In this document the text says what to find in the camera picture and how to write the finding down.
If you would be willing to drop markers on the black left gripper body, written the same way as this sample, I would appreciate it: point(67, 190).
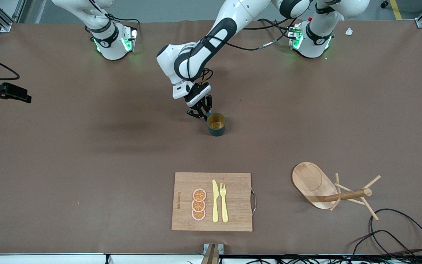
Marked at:
point(200, 106)

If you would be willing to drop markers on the dark green ribbed cup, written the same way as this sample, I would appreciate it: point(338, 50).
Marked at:
point(216, 131)

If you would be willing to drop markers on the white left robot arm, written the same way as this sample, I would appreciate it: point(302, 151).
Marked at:
point(196, 55)

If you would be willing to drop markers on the wooden mug rack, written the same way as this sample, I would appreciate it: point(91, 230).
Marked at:
point(310, 179)

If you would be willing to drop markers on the orange slice toy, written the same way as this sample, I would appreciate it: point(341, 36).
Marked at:
point(199, 195)
point(198, 206)

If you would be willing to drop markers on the yellow plastic knife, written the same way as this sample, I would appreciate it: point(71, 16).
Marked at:
point(215, 205)

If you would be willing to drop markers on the wooden cutting board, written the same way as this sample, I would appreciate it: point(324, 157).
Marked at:
point(233, 205)

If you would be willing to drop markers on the yellow plastic fork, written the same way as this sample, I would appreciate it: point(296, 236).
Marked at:
point(224, 209)

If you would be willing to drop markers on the white paper scrap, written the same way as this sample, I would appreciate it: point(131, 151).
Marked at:
point(349, 31)

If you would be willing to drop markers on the metal table edge bracket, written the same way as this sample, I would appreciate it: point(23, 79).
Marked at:
point(213, 253)

